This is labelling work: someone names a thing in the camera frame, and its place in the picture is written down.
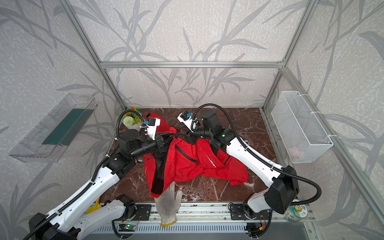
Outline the red jacket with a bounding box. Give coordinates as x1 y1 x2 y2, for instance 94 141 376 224
144 113 249 198

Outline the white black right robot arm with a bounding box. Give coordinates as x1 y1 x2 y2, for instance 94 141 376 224
180 110 299 216

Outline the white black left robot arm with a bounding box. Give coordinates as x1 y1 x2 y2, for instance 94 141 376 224
25 127 166 240

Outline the white ribbed flower pot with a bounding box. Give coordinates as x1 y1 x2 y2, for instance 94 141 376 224
126 123 142 131

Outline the artificial green flower plant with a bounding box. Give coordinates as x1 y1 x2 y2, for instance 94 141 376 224
119 106 144 126

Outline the white knit work glove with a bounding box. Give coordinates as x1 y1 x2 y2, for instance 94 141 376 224
155 182 183 228

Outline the green tape roll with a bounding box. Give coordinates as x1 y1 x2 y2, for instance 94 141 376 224
283 205 308 223

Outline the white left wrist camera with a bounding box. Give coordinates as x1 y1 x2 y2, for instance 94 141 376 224
143 118 161 141

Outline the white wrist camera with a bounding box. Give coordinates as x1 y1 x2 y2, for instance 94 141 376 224
177 111 198 132
143 118 161 141

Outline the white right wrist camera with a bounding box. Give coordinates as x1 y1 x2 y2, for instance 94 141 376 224
177 111 198 132

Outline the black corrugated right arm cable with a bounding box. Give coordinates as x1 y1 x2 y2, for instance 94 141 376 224
191 103 322 206

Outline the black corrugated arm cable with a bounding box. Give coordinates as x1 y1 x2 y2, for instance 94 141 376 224
191 103 322 206
22 109 145 240

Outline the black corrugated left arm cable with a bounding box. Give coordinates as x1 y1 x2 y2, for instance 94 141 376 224
22 109 145 240

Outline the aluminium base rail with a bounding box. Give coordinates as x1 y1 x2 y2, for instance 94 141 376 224
91 202 316 238

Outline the white wire mesh basket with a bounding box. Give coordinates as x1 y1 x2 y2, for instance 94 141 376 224
272 91 334 164

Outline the clear acrylic wall shelf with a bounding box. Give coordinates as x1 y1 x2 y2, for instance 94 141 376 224
9 94 98 163

